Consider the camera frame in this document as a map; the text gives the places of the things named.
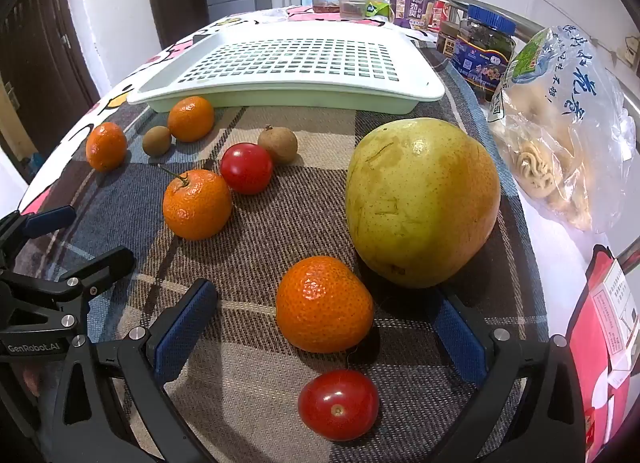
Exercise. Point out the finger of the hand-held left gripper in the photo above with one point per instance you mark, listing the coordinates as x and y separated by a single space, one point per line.
50 220
105 263

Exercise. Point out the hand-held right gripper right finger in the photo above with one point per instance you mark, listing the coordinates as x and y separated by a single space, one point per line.
460 343

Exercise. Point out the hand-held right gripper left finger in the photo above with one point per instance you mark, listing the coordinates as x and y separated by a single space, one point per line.
185 328

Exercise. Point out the small orange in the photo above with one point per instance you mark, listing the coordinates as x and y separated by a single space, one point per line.
190 119
106 146

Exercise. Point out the orange with stem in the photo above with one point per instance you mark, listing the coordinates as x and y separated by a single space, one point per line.
197 205

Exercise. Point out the brown longan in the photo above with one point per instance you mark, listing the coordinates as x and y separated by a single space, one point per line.
156 140

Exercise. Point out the red cherry tomato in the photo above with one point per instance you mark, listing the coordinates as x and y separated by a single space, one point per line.
246 168
338 405

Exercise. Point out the large orange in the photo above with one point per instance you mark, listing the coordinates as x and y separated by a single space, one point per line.
324 311

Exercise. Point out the yellow lemon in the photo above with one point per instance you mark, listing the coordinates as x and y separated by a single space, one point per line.
422 203

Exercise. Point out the kiwi fruit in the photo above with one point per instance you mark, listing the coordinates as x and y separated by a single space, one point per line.
278 144

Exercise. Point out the white perforated plastic tray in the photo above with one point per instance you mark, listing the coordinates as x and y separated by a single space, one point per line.
310 93

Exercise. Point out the pink cartoon printed tablecloth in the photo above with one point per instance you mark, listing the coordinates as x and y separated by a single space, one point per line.
112 100

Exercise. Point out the red cardboard box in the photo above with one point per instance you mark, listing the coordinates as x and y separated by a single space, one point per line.
600 343

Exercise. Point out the dark wooden door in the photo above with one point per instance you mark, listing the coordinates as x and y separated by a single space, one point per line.
40 68

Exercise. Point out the plastic bag of pastries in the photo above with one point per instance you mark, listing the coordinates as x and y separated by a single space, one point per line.
555 133

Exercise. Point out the blue box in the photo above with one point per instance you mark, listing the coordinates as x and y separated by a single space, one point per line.
482 53

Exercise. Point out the clear plastic bag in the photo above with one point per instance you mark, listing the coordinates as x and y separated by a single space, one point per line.
272 15

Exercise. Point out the dark jar with brown lid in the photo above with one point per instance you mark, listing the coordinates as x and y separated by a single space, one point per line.
446 40

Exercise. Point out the red snack packet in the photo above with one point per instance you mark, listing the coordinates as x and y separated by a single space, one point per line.
440 13

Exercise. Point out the purple snack packet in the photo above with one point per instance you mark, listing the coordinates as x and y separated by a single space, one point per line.
410 10

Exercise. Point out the green snack packet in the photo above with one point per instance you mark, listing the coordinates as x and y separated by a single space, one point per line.
377 8

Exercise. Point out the clear plastic cup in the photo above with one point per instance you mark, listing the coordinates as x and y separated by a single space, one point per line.
353 0

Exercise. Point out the white wall socket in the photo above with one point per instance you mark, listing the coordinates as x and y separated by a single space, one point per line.
629 50

